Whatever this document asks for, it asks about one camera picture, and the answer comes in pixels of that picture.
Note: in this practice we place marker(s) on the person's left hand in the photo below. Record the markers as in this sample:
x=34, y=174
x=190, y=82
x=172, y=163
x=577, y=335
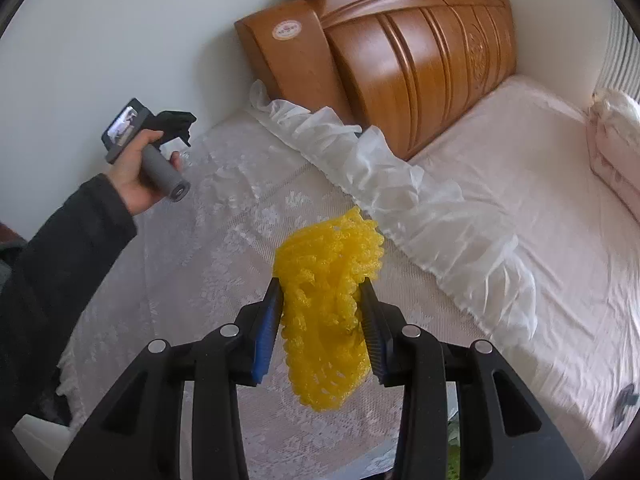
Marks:
x=130, y=180

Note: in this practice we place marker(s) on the green wrapper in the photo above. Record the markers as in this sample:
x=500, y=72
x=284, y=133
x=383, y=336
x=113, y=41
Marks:
x=457, y=455

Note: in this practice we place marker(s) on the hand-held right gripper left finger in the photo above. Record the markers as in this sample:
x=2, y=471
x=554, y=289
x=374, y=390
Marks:
x=267, y=330

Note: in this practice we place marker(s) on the striped curtain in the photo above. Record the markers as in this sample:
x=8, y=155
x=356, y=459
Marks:
x=622, y=50

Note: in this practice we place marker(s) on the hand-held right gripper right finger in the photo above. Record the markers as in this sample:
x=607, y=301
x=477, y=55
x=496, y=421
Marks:
x=374, y=335

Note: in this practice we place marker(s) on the yellow foam net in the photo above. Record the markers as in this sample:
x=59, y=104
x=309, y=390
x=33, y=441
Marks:
x=325, y=280

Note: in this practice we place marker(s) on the pink bed sheet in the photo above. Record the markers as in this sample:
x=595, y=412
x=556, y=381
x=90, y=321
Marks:
x=550, y=210

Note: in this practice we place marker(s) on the pale pink folded quilt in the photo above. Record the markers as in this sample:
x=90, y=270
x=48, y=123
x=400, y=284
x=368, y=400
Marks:
x=615, y=150

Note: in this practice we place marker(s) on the white lace ruffled cloth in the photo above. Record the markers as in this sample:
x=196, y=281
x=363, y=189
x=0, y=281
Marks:
x=200, y=260

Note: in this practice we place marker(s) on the person's left forearm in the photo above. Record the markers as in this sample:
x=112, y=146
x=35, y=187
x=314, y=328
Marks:
x=50, y=270

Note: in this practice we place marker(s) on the carved wooden headboard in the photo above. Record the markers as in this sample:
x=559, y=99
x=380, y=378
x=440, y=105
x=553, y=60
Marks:
x=400, y=60

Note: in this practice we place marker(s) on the brown wooden board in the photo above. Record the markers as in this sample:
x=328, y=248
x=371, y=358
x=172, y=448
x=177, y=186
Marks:
x=10, y=234

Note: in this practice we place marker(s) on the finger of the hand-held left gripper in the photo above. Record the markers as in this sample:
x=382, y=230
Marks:
x=177, y=122

